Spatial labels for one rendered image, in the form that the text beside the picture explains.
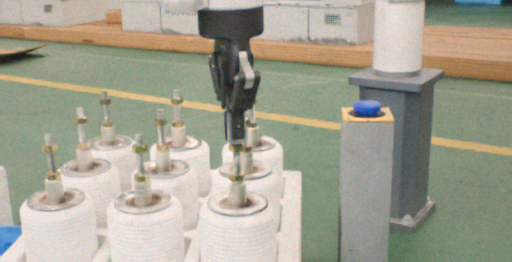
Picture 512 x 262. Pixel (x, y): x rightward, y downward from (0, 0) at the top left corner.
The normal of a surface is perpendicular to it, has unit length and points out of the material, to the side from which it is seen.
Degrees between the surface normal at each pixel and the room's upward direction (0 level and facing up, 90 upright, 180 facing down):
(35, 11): 90
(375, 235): 90
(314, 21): 90
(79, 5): 90
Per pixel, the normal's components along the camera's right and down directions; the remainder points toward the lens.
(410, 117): 0.14, 0.28
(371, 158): -0.16, 0.29
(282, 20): -0.60, 0.26
